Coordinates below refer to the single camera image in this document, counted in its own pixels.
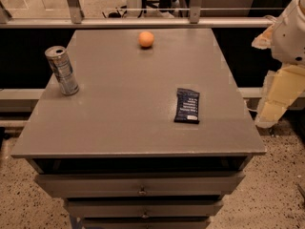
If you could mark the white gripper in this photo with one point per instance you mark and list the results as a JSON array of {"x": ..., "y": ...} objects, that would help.
[{"x": 290, "y": 40}]

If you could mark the dark blue rxbar wrapper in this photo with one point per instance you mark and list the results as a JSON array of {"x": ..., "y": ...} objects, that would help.
[{"x": 187, "y": 106}]

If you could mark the metal window railing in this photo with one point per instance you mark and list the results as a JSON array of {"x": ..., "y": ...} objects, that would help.
[{"x": 70, "y": 14}]

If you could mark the orange fruit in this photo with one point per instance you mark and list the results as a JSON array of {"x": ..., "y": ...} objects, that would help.
[{"x": 145, "y": 39}]

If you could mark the grey drawer cabinet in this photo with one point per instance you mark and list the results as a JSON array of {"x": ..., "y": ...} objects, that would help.
[{"x": 121, "y": 121}]

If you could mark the silver drink can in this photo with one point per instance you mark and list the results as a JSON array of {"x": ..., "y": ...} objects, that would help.
[{"x": 59, "y": 61}]

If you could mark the middle grey drawer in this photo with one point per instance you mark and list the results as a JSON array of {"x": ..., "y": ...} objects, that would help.
[{"x": 143, "y": 208}]

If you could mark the grey drawer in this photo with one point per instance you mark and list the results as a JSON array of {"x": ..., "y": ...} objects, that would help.
[
  {"x": 143, "y": 208},
  {"x": 161, "y": 223},
  {"x": 139, "y": 185}
]

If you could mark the bottom grey drawer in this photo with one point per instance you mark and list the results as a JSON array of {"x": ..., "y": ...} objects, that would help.
[{"x": 161, "y": 223}]

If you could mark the top grey drawer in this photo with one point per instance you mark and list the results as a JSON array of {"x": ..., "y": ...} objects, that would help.
[{"x": 139, "y": 185}]

